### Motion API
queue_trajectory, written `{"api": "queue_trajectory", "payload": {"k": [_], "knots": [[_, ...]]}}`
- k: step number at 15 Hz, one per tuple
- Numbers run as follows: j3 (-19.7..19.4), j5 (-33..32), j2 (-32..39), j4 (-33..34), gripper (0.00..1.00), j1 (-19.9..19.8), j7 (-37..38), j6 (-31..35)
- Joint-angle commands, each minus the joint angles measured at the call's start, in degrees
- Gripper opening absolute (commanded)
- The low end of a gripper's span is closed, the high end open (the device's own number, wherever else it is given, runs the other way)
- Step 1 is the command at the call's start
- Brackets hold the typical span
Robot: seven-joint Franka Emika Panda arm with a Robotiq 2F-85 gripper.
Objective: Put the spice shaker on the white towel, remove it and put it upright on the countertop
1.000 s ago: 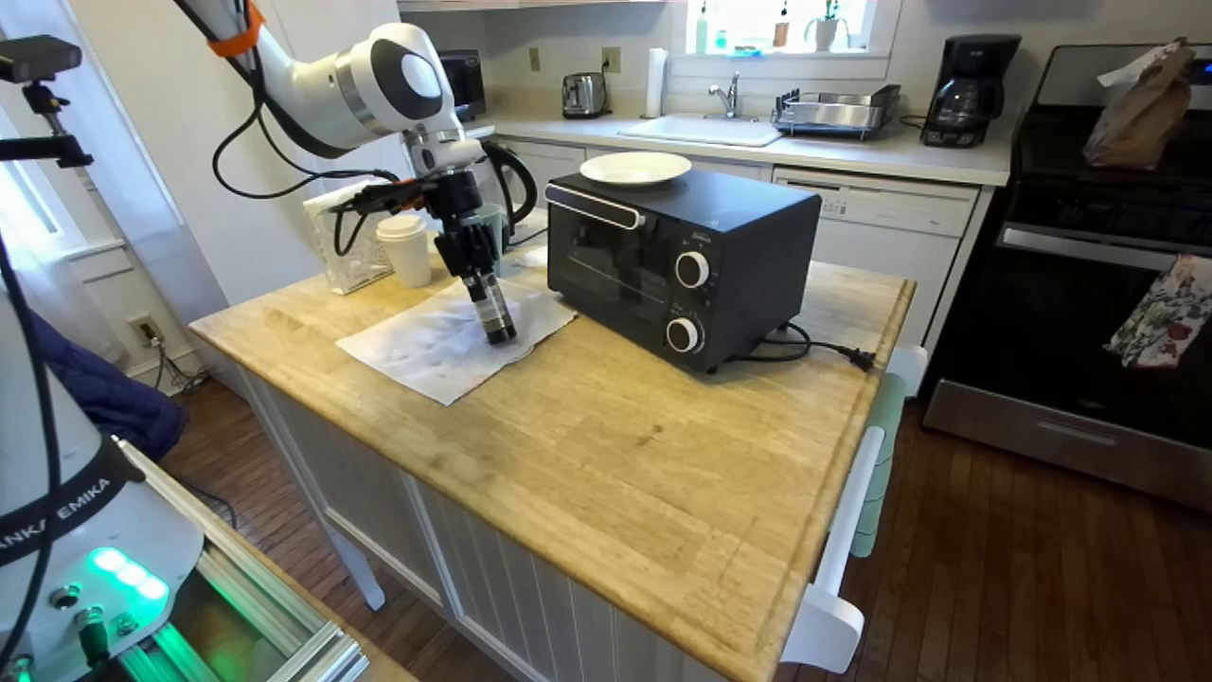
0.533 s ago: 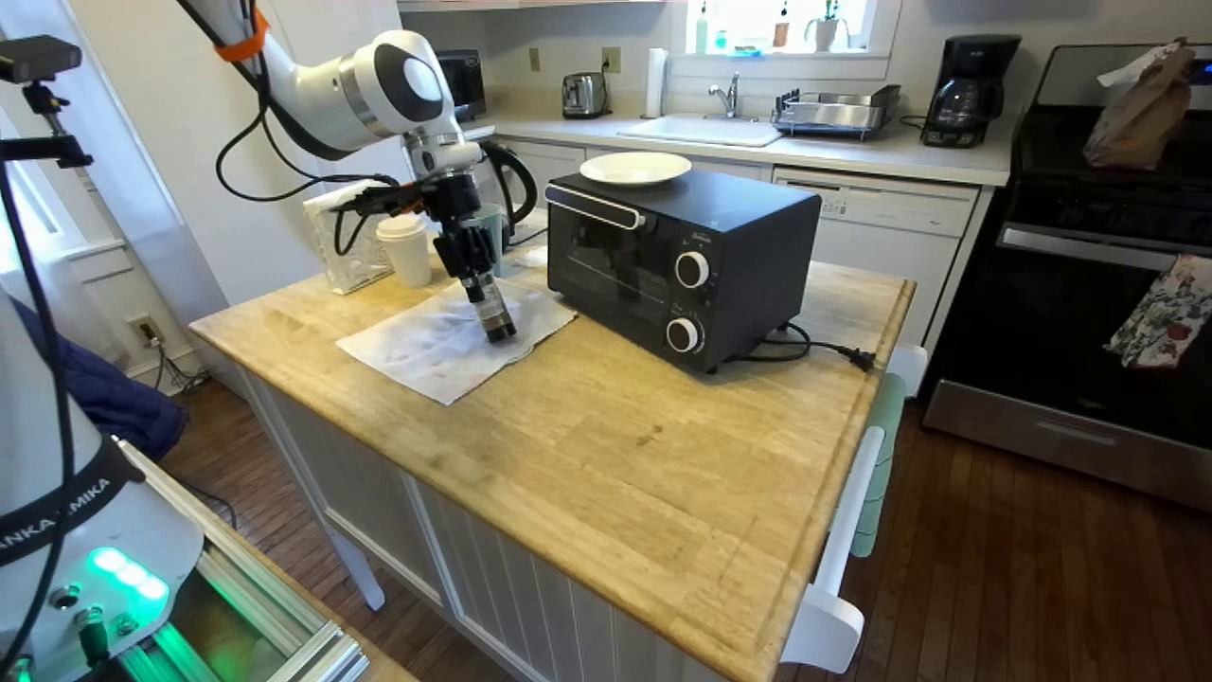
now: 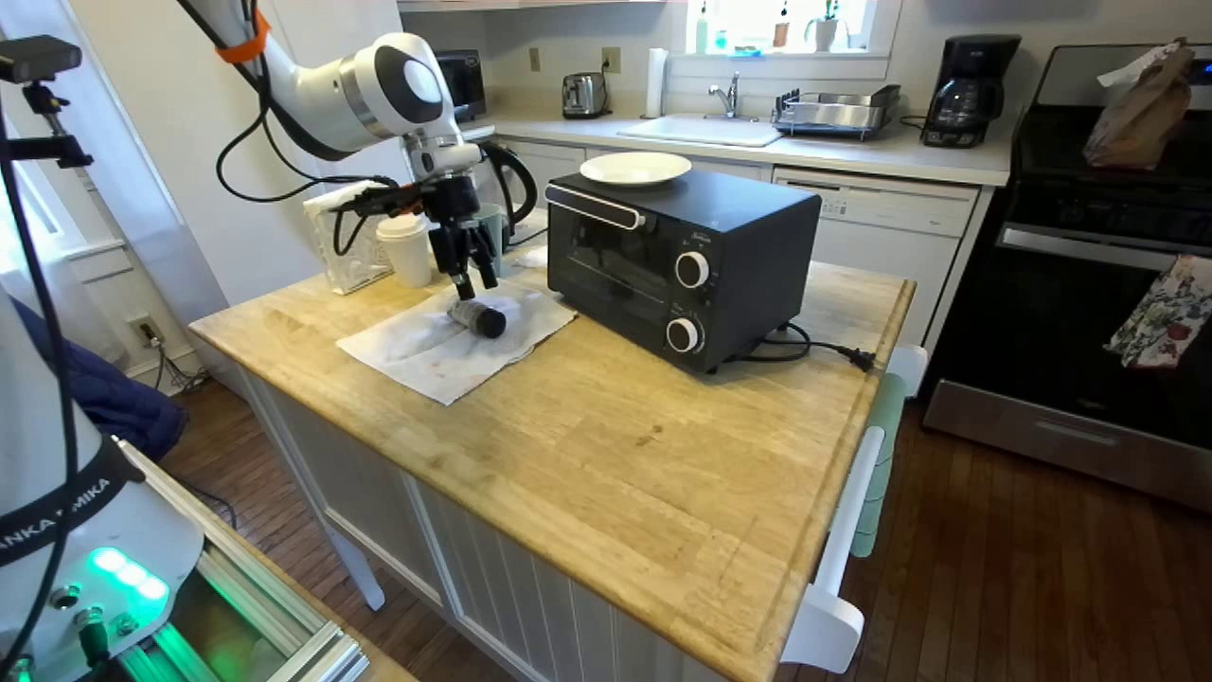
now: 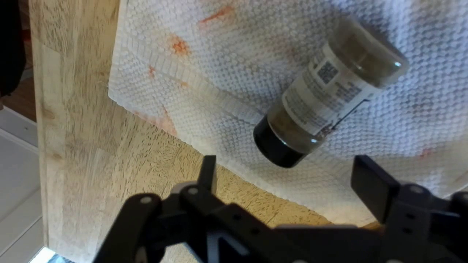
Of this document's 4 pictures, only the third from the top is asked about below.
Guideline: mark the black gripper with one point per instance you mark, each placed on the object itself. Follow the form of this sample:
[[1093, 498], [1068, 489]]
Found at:
[[455, 211]]

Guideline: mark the glass spice shaker black cap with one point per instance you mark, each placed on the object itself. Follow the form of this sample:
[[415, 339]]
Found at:
[[484, 317]]

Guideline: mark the white Franka robot base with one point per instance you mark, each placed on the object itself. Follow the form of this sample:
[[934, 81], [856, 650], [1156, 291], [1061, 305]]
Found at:
[[49, 420]]

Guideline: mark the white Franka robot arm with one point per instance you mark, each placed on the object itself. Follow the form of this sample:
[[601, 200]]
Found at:
[[363, 95]]

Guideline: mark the white stained cloth towel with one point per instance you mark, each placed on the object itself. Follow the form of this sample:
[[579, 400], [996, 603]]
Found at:
[[402, 348]]

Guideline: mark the white paper towel roll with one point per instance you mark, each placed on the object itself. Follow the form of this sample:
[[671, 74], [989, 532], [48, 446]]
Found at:
[[655, 81]]

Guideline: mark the green hanging towel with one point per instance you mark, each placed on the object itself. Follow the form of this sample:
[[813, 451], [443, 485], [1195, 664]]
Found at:
[[877, 478]]

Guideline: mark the white island towel bar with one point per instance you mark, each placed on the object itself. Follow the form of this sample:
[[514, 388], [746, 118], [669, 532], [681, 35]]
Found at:
[[820, 626]]

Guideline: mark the floral dish towel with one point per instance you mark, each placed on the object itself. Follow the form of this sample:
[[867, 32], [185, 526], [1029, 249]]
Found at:
[[1169, 317]]

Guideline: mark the white lidded cup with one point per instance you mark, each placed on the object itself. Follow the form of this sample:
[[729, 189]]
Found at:
[[406, 253]]

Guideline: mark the white napkin holder with napkins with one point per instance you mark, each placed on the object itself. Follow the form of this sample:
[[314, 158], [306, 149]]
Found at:
[[339, 249]]

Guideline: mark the black microwave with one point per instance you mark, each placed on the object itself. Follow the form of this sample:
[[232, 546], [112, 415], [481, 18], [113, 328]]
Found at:
[[458, 84]]

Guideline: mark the white plate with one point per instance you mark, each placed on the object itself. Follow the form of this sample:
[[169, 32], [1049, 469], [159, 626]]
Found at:
[[635, 167]]

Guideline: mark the silver toaster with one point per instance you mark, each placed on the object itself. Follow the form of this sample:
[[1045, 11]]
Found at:
[[584, 95]]

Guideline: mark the black toaster oven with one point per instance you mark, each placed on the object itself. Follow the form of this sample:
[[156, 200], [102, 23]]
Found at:
[[731, 253]]

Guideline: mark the white kitchen sink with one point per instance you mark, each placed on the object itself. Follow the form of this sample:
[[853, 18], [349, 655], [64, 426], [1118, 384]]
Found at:
[[703, 131]]

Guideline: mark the chrome faucet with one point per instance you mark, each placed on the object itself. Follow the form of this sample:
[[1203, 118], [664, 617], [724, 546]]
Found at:
[[729, 101]]

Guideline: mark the white butcher block kitchen island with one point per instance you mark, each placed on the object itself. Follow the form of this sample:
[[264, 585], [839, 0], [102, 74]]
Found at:
[[506, 571]]

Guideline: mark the green soap bottle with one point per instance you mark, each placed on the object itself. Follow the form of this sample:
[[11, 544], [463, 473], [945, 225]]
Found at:
[[703, 32]]

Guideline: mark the white framed kitchen window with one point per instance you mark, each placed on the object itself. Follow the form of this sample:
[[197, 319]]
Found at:
[[757, 21]]

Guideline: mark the blue cloth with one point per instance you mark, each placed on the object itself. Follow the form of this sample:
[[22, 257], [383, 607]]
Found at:
[[113, 400]]

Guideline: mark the orange soap bottle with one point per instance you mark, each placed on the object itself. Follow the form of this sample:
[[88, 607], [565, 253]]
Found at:
[[780, 27]]

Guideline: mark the grey dish rack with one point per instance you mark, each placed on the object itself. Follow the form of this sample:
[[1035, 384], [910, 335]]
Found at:
[[835, 115]]

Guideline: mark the white kitchen counter cabinets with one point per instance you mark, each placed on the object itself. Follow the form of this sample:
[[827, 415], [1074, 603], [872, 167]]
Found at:
[[882, 229]]

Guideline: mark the white bottle with plant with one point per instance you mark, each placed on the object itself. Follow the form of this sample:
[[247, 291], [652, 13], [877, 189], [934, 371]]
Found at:
[[827, 32]]

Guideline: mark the black coffee maker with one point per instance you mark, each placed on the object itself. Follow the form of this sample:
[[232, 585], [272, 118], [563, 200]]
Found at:
[[968, 95]]

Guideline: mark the black steel stove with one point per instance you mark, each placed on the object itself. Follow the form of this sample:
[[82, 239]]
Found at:
[[1074, 328]]

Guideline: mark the brown paper bag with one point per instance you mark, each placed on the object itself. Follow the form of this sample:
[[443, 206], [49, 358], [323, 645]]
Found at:
[[1136, 115]]

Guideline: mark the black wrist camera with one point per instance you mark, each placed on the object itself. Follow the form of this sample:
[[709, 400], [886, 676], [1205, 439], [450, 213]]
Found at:
[[383, 200]]

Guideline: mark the beige wall outlet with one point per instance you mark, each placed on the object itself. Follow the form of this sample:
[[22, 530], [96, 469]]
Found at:
[[535, 60], [611, 60]]

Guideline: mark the white wall outlet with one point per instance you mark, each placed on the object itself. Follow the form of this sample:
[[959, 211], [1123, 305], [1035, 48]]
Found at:
[[144, 333]]

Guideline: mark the aluminium frame rails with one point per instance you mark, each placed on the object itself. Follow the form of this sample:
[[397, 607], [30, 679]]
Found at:
[[250, 607]]

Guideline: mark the black camera on tripod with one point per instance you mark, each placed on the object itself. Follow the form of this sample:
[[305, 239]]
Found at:
[[40, 60]]

